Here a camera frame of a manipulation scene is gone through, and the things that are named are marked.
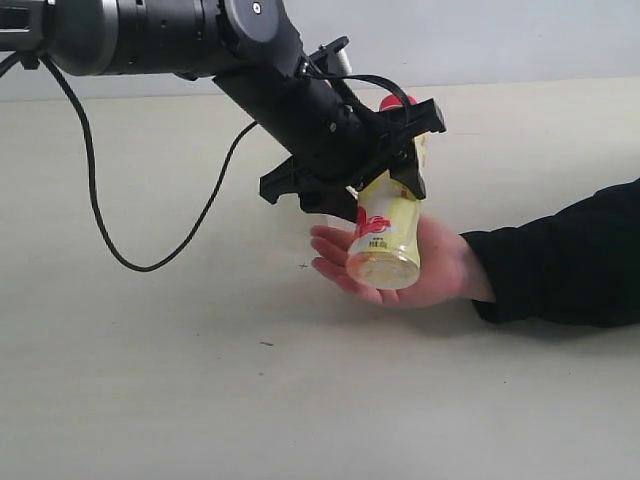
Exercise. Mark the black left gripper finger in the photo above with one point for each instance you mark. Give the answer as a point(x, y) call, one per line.
point(340, 203)
point(407, 168)

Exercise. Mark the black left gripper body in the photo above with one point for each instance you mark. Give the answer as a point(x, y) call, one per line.
point(332, 148)

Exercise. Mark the yellow juice bottle red cap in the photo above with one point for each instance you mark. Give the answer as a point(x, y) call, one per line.
point(384, 251)

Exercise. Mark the black sleeved forearm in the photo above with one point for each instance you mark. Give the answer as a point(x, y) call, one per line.
point(578, 267)

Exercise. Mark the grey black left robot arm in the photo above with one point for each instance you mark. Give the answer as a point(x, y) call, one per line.
point(250, 49)

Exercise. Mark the person's open hand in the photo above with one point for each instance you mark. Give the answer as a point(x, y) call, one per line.
point(450, 270)

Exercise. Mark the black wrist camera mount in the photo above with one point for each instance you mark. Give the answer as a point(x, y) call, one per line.
point(331, 59)

